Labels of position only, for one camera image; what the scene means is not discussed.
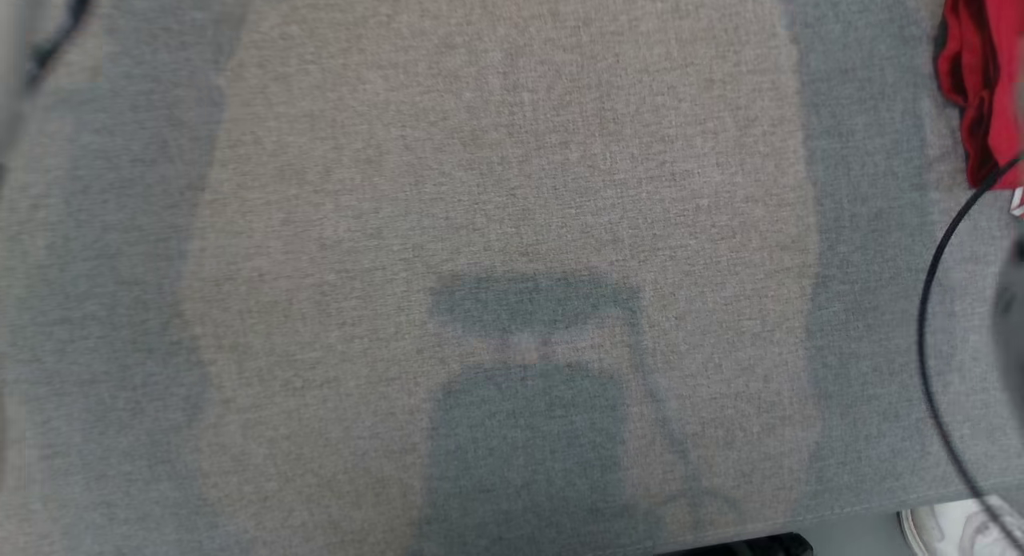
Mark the grey fabric sofa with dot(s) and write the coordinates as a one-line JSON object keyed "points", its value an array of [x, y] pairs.
{"points": [[480, 180]]}

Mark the white rounded plastic part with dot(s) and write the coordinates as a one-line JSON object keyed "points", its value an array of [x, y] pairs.
{"points": [[960, 532]]}

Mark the red garment with white sleeves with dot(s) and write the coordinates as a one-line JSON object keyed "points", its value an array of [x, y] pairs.
{"points": [[1000, 76]]}

